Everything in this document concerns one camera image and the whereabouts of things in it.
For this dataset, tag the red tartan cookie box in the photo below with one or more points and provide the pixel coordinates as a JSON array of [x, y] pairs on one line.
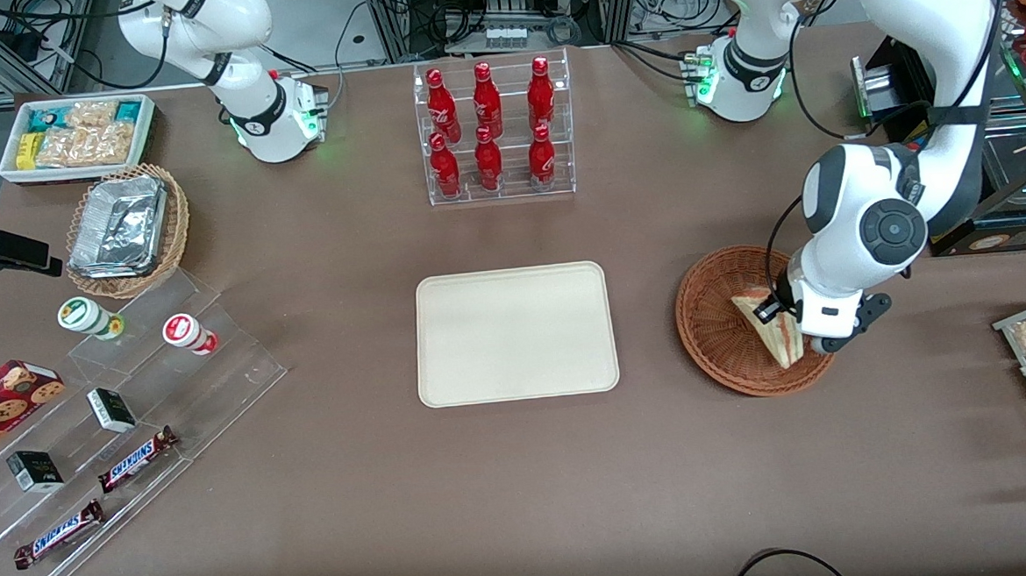
[[1, 407]]

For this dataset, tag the teal snack packet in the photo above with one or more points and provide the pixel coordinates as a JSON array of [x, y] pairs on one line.
[[129, 111], [46, 118]]

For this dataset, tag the aluminium foil container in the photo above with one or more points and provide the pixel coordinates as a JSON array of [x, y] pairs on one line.
[[119, 225]]

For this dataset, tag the oval light wicker basket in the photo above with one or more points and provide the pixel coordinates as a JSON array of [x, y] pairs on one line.
[[178, 222]]

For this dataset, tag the red lid yogurt cup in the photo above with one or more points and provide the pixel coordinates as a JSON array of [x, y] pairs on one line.
[[183, 330]]

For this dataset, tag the black food display case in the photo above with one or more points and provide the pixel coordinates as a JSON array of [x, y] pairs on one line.
[[906, 74]]

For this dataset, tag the cream plastic tray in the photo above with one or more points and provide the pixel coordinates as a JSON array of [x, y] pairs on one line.
[[515, 332]]

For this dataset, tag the black box white label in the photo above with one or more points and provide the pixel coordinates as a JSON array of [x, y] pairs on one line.
[[111, 412]]

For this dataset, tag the clear acrylic bottle rack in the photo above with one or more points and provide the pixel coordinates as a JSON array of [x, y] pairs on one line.
[[560, 180]]

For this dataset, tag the green lid yogurt cup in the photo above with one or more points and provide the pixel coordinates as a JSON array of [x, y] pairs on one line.
[[80, 315]]

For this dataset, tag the Snickers chocolate bar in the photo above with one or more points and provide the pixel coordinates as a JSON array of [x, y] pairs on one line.
[[134, 460], [59, 534]]

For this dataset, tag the clear acrylic stepped display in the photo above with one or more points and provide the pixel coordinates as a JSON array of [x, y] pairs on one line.
[[236, 373]]

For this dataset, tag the white snack bin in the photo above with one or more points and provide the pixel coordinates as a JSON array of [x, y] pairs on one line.
[[85, 173]]

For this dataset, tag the small black box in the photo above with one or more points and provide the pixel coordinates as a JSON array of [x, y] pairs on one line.
[[35, 471]]

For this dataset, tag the red cola bottle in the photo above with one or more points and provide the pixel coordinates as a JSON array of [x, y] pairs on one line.
[[441, 106], [486, 98], [445, 167], [488, 161], [540, 92], [542, 156]]

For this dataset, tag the round brown wicker basket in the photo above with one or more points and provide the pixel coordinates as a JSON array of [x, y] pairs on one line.
[[713, 339]]

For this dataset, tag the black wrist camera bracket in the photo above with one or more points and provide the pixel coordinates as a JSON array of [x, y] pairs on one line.
[[874, 311]]

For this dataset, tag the yellow snack packet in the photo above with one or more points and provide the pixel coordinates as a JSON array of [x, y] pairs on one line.
[[27, 152]]

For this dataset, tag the triangular sandwich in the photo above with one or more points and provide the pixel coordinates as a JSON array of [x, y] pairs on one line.
[[772, 342]]

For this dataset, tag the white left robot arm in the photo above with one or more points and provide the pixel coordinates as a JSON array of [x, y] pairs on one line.
[[948, 37]]

